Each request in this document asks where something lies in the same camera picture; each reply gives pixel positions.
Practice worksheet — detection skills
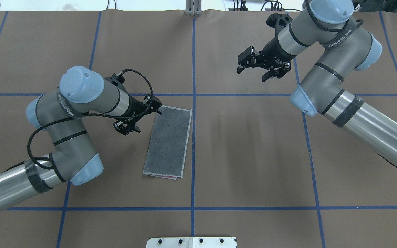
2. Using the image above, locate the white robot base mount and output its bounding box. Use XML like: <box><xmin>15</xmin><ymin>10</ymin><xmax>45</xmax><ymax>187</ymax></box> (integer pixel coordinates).
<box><xmin>146</xmin><ymin>237</ymin><xmax>237</xmax><ymax>248</ymax></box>

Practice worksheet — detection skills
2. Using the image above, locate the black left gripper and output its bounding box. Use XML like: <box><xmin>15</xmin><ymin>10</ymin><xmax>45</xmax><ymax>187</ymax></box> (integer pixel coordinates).
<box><xmin>104</xmin><ymin>73</ymin><xmax>162</xmax><ymax>136</ymax></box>

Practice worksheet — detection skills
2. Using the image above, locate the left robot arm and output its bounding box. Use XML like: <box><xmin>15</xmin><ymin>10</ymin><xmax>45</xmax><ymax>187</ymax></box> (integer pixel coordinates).
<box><xmin>0</xmin><ymin>66</ymin><xmax>162</xmax><ymax>211</ymax></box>

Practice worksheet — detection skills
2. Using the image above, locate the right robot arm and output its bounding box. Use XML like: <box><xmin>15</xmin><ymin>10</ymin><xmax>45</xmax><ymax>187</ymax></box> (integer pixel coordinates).
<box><xmin>237</xmin><ymin>0</ymin><xmax>397</xmax><ymax>168</ymax></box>

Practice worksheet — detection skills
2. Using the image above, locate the aluminium frame post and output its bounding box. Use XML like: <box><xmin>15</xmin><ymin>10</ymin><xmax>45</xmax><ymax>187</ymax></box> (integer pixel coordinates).
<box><xmin>185</xmin><ymin>0</ymin><xmax>203</xmax><ymax>16</ymax></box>

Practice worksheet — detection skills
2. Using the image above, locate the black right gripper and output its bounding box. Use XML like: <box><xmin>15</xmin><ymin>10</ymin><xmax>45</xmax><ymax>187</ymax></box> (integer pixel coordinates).
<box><xmin>237</xmin><ymin>13</ymin><xmax>294</xmax><ymax>82</ymax></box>

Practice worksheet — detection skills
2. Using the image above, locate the pink and grey towel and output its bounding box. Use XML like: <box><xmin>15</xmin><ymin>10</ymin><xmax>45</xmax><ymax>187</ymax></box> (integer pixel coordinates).
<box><xmin>143</xmin><ymin>105</ymin><xmax>192</xmax><ymax>180</ymax></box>

